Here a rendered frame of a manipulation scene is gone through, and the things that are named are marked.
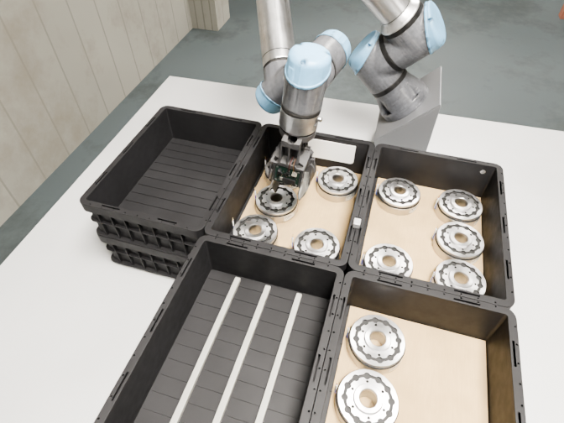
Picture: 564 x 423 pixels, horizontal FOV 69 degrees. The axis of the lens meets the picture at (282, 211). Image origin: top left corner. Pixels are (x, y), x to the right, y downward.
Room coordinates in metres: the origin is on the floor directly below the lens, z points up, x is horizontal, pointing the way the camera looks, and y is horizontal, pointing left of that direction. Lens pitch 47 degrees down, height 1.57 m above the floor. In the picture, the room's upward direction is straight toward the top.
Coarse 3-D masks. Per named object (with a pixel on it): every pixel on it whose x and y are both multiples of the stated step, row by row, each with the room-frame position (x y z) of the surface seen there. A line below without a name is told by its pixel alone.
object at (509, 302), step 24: (384, 144) 0.81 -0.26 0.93; (504, 192) 0.64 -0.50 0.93; (360, 216) 0.57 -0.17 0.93; (504, 216) 0.57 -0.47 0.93; (360, 240) 0.51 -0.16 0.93; (504, 240) 0.50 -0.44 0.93; (504, 264) 0.45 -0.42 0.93; (432, 288) 0.40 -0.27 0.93; (456, 288) 0.39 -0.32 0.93; (504, 288) 0.40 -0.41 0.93
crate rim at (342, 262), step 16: (272, 128) 0.89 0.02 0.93; (256, 144) 0.82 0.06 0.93; (368, 144) 0.81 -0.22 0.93; (368, 160) 0.75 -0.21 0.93; (240, 176) 0.70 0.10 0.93; (224, 192) 0.65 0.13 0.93; (208, 224) 0.55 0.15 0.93; (352, 224) 0.55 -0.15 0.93; (240, 240) 0.51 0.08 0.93; (256, 240) 0.51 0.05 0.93; (352, 240) 0.51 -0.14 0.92; (304, 256) 0.47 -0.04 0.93; (320, 256) 0.47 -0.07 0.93
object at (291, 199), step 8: (264, 192) 0.72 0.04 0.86; (288, 192) 0.71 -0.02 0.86; (256, 200) 0.69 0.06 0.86; (264, 200) 0.69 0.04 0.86; (288, 200) 0.69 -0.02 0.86; (296, 200) 0.69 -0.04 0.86; (264, 208) 0.66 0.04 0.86; (272, 208) 0.66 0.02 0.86; (280, 208) 0.66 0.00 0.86; (288, 208) 0.66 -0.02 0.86
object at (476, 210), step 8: (448, 192) 0.71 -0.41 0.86; (456, 192) 0.71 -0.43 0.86; (464, 192) 0.71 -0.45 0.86; (440, 200) 0.68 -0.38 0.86; (448, 200) 0.68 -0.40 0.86; (472, 200) 0.68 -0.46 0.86; (448, 208) 0.66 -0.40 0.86; (472, 208) 0.65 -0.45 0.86; (480, 208) 0.65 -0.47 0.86; (456, 216) 0.63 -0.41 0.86; (464, 216) 0.63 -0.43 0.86; (472, 216) 0.63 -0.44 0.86
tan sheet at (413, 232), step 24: (432, 192) 0.74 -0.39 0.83; (384, 216) 0.66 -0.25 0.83; (408, 216) 0.66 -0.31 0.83; (432, 216) 0.66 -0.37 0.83; (384, 240) 0.59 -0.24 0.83; (408, 240) 0.58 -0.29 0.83; (432, 240) 0.58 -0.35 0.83; (360, 264) 0.52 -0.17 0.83; (432, 264) 0.52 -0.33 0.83; (480, 264) 0.52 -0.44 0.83
